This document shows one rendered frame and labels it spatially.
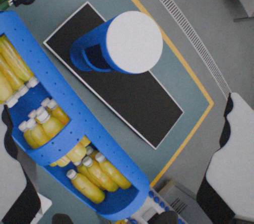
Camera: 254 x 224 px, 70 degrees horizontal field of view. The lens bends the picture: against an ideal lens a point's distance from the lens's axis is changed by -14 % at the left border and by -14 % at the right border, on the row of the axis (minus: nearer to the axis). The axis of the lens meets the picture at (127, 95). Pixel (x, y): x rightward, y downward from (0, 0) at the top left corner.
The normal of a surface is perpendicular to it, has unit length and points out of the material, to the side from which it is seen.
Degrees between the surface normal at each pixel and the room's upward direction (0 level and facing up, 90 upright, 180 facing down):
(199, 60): 0
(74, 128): 25
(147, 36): 0
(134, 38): 0
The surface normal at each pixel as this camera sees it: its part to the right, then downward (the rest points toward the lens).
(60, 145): 0.39, 0.16
